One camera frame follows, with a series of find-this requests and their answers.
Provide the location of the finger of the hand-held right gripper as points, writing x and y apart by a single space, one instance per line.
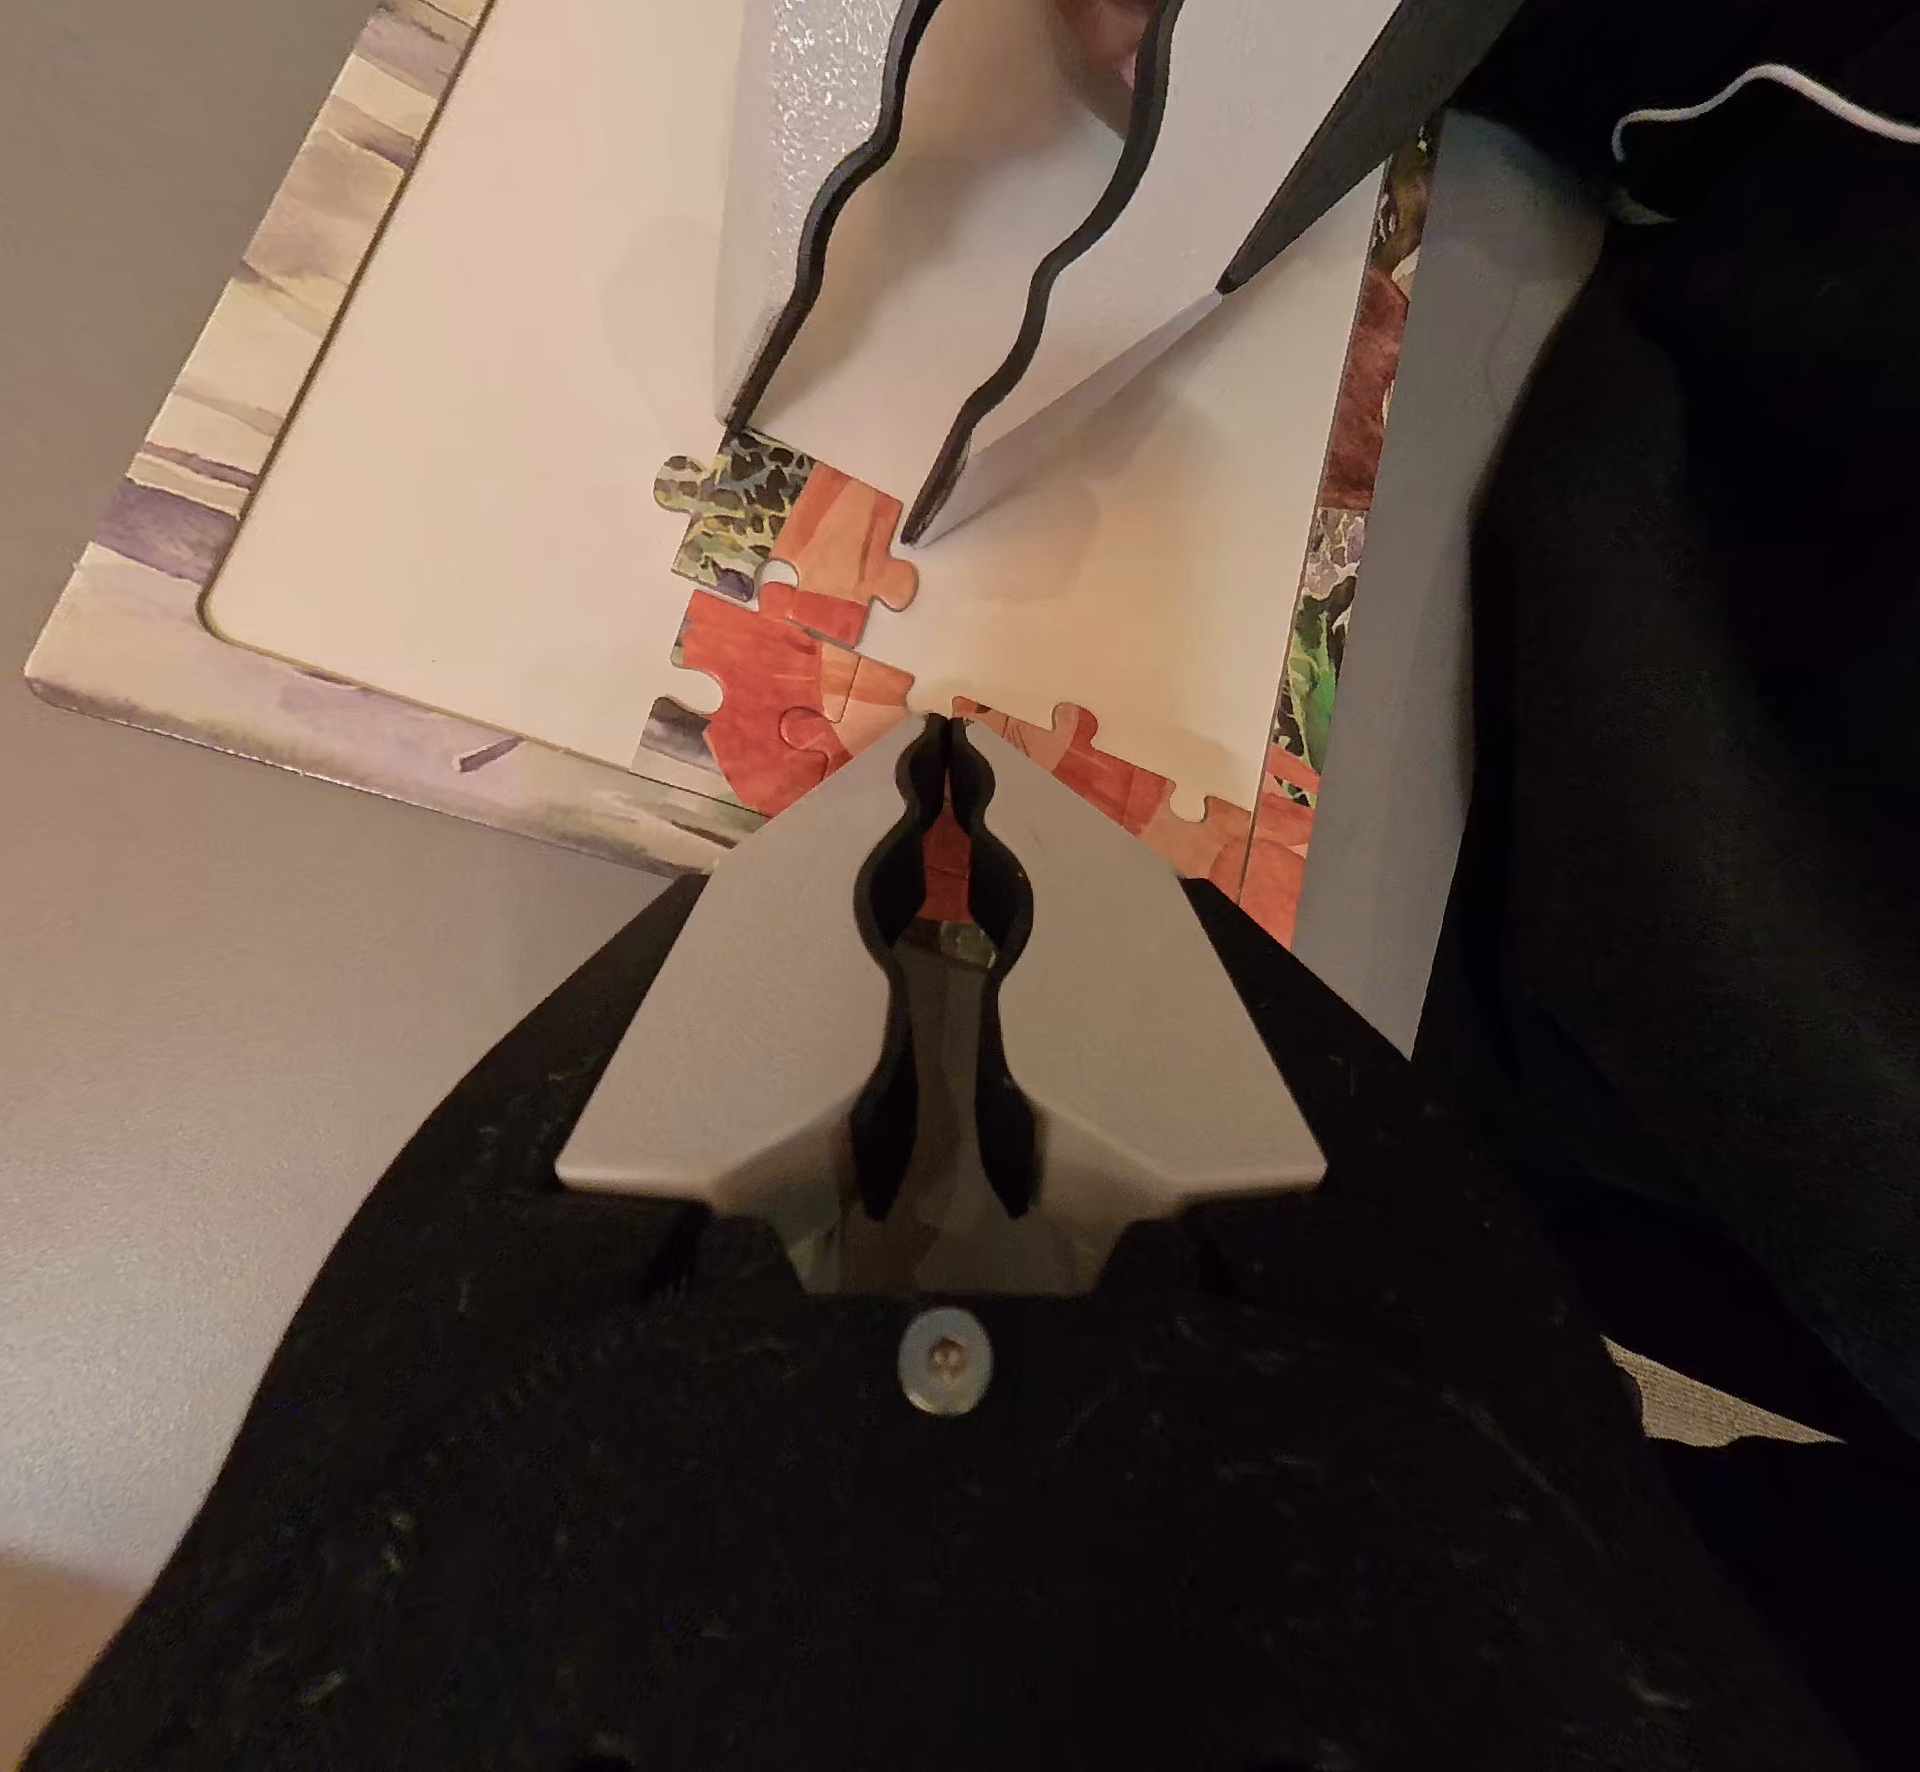
1277 48
842 3

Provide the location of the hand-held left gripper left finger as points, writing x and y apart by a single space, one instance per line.
721 1037

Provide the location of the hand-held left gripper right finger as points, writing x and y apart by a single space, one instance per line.
1156 1037

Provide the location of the joined orange puzzle pieces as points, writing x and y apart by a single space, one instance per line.
750 707

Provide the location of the orange leopard-print puzzle piece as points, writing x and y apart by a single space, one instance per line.
842 549

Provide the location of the puzzle frame tray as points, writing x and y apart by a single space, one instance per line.
450 377

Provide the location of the person's right hand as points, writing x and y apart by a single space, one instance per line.
1102 3

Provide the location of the person's dark pants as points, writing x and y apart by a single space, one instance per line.
1875 1531

